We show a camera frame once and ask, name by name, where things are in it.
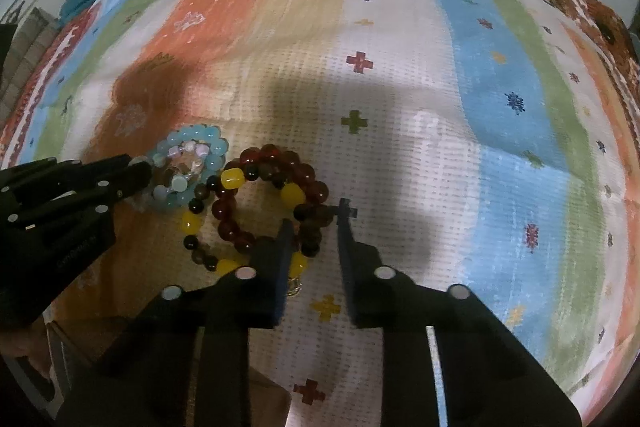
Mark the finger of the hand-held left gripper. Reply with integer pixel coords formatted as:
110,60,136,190
10,163,153,234
0,155,133,202

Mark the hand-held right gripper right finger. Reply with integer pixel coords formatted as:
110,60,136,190
337,199,583,427

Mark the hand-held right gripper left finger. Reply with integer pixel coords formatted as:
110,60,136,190
55,218,297,427

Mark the light blue bead bracelet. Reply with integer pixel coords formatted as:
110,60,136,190
145,124,231,212

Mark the yellow and dark bead bracelet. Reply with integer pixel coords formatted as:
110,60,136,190
181,167,333,298

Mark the dark red bead bracelet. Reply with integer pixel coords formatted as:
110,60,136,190
210,144,333,254

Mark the striped colourful blanket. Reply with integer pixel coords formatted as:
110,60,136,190
0,0,640,423

